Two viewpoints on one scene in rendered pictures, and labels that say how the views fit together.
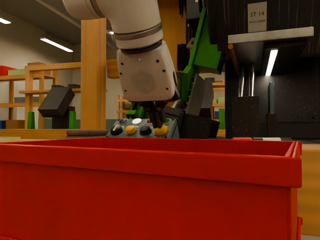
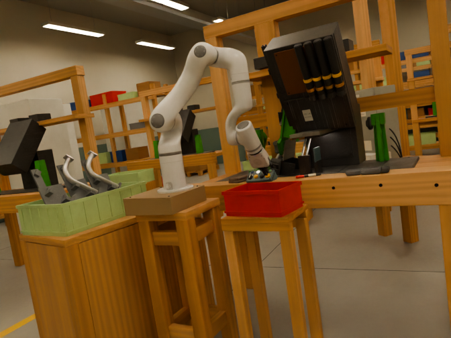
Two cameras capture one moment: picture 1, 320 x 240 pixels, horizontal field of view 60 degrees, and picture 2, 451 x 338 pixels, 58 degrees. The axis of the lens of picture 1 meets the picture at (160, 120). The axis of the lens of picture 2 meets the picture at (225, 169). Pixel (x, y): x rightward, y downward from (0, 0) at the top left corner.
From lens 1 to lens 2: 159 cm
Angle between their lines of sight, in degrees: 14
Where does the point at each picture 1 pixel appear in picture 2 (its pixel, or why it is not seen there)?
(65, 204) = (244, 202)
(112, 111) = not seen: hidden behind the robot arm
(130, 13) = (249, 145)
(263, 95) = (325, 143)
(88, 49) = (221, 115)
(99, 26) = (226, 98)
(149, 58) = (258, 155)
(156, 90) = (262, 164)
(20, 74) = (131, 97)
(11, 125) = (131, 153)
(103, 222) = (252, 204)
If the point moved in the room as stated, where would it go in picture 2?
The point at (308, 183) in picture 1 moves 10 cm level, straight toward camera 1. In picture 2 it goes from (319, 190) to (309, 194)
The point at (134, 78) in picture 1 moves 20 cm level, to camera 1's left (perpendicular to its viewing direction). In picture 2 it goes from (254, 161) to (216, 165)
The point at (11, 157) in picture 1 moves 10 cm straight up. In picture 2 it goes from (230, 194) to (227, 173)
